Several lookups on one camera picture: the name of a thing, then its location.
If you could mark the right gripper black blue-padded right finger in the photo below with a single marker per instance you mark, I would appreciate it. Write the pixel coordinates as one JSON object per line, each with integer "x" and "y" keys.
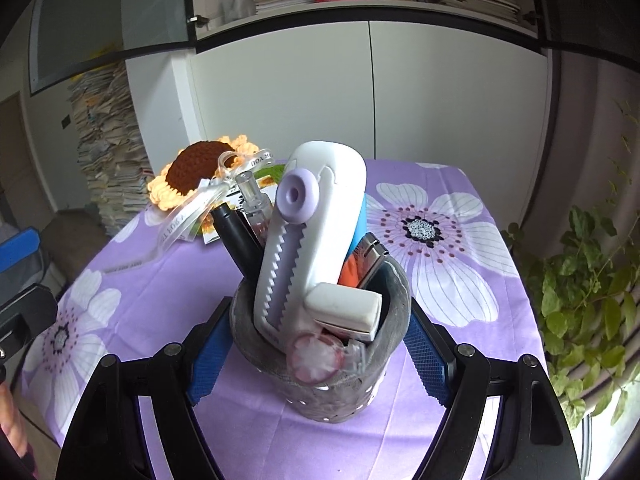
{"x": 531, "y": 439}

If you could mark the orange marker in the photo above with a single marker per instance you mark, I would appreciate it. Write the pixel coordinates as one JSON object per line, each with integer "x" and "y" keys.
{"x": 353, "y": 271}

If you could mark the blue pen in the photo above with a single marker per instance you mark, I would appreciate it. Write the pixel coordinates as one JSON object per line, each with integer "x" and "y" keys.
{"x": 361, "y": 226}

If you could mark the white cabinet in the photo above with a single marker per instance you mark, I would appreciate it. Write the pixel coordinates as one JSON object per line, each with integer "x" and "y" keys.
{"x": 411, "y": 81}

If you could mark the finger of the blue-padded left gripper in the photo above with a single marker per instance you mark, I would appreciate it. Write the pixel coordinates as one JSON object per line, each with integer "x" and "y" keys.
{"x": 19, "y": 247}

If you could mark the purple floral tablecloth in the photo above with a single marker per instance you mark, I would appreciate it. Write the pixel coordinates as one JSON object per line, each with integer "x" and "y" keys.
{"x": 430, "y": 219}

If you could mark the black pen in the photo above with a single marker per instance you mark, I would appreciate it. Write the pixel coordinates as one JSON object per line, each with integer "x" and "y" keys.
{"x": 240, "y": 240}

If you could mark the white eraser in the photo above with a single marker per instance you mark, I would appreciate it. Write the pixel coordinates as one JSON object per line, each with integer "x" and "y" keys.
{"x": 347, "y": 312}

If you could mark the crocheted sunflower bouquet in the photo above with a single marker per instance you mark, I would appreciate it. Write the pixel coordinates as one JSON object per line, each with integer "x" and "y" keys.
{"x": 179, "y": 179}

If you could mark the round pink tape roll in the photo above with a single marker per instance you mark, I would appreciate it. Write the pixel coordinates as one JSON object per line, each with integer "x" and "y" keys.
{"x": 314, "y": 359}

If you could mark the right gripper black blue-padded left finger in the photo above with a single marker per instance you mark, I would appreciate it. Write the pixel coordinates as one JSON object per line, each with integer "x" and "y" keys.
{"x": 106, "y": 439}

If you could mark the white ribbon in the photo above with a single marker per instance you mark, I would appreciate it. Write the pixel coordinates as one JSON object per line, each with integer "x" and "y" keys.
{"x": 186, "y": 218}

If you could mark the stack of papers right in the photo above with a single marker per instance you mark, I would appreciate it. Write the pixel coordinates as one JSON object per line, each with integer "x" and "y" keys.
{"x": 507, "y": 10}

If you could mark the white correction tape dispenser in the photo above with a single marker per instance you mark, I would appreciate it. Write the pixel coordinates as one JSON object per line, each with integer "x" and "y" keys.
{"x": 318, "y": 204}

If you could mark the person's hand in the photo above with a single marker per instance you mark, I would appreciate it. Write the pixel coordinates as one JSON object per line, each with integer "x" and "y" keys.
{"x": 12, "y": 425}

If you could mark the black metal clip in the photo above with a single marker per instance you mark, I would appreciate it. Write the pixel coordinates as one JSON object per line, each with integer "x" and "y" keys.
{"x": 368, "y": 256}

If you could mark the stack of newspapers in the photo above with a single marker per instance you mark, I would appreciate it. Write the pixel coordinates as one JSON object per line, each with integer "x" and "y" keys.
{"x": 110, "y": 151}

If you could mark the green potted plant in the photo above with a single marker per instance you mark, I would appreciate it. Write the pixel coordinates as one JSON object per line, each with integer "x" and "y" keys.
{"x": 585, "y": 296}

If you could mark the grey clay pen holder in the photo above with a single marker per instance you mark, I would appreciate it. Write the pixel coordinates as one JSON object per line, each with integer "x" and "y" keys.
{"x": 348, "y": 392}

